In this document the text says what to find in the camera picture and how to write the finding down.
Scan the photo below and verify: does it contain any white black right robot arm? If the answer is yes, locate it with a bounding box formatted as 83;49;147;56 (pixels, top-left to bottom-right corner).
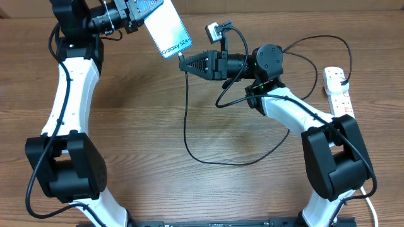
179;44;377;226

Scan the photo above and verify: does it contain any blue Galaxy smartphone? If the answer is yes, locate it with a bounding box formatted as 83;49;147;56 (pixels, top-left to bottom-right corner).
145;0;193;59

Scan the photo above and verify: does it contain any black charging cable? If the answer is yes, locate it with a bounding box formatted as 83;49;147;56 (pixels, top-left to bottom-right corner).
177;35;353;166

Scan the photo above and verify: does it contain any white power strip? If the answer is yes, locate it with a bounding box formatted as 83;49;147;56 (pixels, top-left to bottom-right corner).
322;66;356;120

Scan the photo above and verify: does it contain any white charger plug adapter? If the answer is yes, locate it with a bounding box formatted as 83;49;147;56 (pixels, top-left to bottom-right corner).
324;77;350;95

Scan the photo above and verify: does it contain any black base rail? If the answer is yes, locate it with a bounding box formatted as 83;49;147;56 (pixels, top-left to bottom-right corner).
75;216;357;227

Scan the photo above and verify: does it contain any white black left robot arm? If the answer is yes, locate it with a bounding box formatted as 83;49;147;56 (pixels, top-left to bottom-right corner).
25;0;161;226

